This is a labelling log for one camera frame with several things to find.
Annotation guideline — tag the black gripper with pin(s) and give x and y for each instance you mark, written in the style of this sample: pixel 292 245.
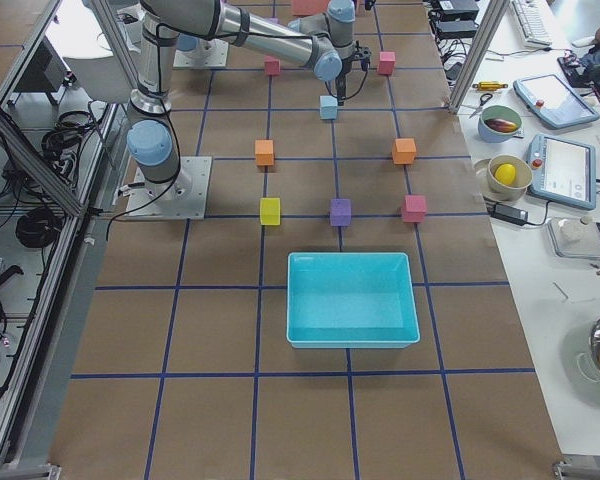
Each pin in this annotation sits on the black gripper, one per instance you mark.
pixel 341 74

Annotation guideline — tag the light blue foam block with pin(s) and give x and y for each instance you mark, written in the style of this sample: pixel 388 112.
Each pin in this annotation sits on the light blue foam block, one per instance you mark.
pixel 328 107

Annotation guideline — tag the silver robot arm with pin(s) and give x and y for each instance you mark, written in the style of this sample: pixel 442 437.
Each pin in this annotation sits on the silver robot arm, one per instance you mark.
pixel 197 35

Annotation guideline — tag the pink foam block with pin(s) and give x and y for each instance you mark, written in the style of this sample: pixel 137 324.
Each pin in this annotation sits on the pink foam block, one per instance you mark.
pixel 386 63
pixel 414 208
pixel 272 66

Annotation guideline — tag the orange foam block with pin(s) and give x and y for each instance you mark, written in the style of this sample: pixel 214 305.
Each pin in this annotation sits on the orange foam block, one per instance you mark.
pixel 404 151
pixel 264 152

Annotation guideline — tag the purple foam block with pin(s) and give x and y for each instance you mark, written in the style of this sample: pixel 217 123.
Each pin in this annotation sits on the purple foam block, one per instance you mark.
pixel 340 212

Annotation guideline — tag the yellow foam block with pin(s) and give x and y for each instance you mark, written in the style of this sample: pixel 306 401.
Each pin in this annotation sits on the yellow foam block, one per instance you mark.
pixel 270 211

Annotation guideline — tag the black scissors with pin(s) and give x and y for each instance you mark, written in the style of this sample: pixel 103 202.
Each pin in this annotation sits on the black scissors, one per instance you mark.
pixel 483 100

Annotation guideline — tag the green bowl with fruit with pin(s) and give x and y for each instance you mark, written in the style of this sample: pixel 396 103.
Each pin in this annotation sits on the green bowl with fruit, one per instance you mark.
pixel 498 123

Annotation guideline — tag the beige bowl with lemon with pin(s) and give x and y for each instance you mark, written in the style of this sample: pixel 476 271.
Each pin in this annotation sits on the beige bowl with lemon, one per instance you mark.
pixel 508 177

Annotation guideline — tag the black power adapter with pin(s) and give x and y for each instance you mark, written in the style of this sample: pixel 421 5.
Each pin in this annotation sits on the black power adapter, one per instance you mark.
pixel 509 214

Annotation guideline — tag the blue teach pendant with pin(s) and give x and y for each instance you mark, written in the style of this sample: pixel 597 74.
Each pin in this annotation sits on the blue teach pendant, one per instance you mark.
pixel 563 171
pixel 554 102

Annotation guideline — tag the teal plastic tray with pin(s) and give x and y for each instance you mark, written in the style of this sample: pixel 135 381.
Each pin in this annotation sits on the teal plastic tray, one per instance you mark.
pixel 361 300

